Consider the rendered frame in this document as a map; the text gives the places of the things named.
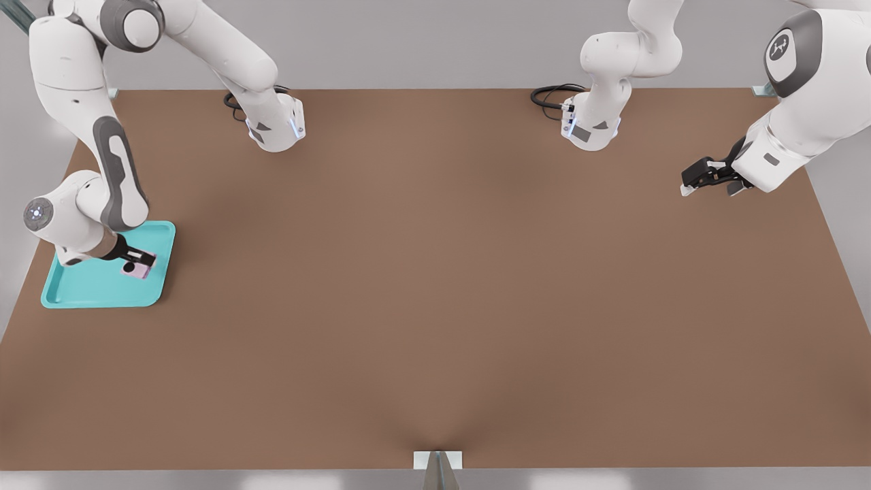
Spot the pale blue-green tray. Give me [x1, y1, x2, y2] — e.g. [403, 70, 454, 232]
[40, 220, 177, 310]

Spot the black cable loop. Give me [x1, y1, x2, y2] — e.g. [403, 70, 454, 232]
[223, 84, 292, 124]
[530, 84, 590, 123]

